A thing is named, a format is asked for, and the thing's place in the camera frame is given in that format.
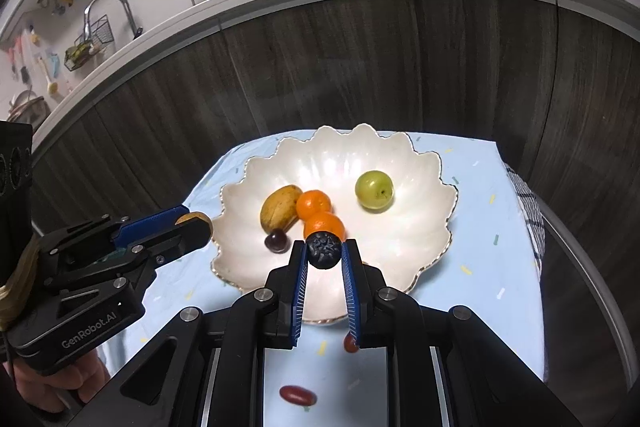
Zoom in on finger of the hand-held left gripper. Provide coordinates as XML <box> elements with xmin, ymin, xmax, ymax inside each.
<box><xmin>42</xmin><ymin>218</ymin><xmax>215</xmax><ymax>303</ymax></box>
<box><xmin>37</xmin><ymin>204</ymin><xmax>191</xmax><ymax>258</ymax></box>

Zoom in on orange tangerine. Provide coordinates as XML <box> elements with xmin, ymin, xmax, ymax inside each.
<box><xmin>303</xmin><ymin>213</ymin><xmax>346</xmax><ymax>242</ymax></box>
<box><xmin>296</xmin><ymin>189</ymin><xmax>333</xmax><ymax>223</ymax></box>

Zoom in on hanging kitchen utensils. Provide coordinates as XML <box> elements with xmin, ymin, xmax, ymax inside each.
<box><xmin>6</xmin><ymin>0</ymin><xmax>72</xmax><ymax>100</ymax></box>

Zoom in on green round fruit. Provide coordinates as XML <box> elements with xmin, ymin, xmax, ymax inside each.
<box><xmin>355</xmin><ymin>171</ymin><xmax>394</xmax><ymax>210</ymax></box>

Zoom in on light blue speckled tablecloth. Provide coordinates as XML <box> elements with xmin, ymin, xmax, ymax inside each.
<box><xmin>102</xmin><ymin>129</ymin><xmax>551</xmax><ymax>427</ymax></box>

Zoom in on dark blue berry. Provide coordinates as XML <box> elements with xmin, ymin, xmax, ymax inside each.
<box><xmin>306</xmin><ymin>230</ymin><xmax>343</xmax><ymax>269</ymax></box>

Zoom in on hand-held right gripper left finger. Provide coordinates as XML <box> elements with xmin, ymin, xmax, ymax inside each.
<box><xmin>65</xmin><ymin>239</ymin><xmax>308</xmax><ymax>427</ymax></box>

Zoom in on black and white checked cloth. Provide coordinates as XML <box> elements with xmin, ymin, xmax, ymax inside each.
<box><xmin>505</xmin><ymin>163</ymin><xmax>546</xmax><ymax>278</ymax></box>

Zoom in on black wire sink basket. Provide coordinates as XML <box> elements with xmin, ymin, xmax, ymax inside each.
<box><xmin>64</xmin><ymin>18</ymin><xmax>115</xmax><ymax>72</ymax></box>

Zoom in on dark red cherry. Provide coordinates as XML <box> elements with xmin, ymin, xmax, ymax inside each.
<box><xmin>264</xmin><ymin>229</ymin><xmax>290</xmax><ymax>254</ymax></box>

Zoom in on red oval date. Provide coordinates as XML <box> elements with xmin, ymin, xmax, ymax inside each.
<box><xmin>279</xmin><ymin>384</ymin><xmax>317</xmax><ymax>407</ymax></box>

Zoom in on kitchen counter with dark cabinets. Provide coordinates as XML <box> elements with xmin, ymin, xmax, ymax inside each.
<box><xmin>0</xmin><ymin>0</ymin><xmax>640</xmax><ymax>427</ymax></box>

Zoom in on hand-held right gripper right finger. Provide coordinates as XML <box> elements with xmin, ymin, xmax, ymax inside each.
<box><xmin>340</xmin><ymin>239</ymin><xmax>583</xmax><ymax>427</ymax></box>

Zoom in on yellow mango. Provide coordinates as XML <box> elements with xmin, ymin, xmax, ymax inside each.
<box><xmin>260</xmin><ymin>185</ymin><xmax>303</xmax><ymax>232</ymax></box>

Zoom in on tan cloth strap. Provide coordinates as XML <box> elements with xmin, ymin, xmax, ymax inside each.
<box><xmin>0</xmin><ymin>234</ymin><xmax>42</xmax><ymax>333</ymax></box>

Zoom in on person's left hand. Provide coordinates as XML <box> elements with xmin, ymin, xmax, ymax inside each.
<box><xmin>10</xmin><ymin>347</ymin><xmax>111</xmax><ymax>414</ymax></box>

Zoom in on white scalloped bowl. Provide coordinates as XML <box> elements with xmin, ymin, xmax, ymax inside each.
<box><xmin>210</xmin><ymin>123</ymin><xmax>460</xmax><ymax>325</ymax></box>

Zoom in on yellow-brown small fruit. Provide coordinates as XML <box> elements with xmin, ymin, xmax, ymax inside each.
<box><xmin>175</xmin><ymin>211</ymin><xmax>212</xmax><ymax>228</ymax></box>

